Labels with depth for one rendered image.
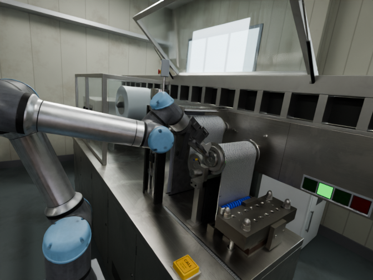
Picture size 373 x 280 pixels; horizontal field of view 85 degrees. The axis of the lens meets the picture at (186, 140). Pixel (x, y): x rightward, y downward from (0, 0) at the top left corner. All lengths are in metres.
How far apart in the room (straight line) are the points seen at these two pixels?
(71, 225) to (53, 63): 3.77
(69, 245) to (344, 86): 1.07
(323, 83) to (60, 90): 3.98
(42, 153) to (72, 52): 3.73
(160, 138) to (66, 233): 0.37
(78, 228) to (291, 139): 0.93
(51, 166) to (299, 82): 1.03
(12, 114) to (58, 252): 0.36
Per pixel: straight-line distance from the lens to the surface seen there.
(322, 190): 1.06
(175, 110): 0.72
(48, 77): 4.30
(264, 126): 1.14
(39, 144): 0.71
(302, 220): 2.37
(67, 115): 0.55
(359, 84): 1.01
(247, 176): 1.08
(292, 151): 1.08
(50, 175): 0.74
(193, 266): 0.86
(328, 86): 1.03
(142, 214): 1.13
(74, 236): 0.68
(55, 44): 4.34
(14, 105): 0.56
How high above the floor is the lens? 1.54
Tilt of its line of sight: 14 degrees down
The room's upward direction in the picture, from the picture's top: 6 degrees clockwise
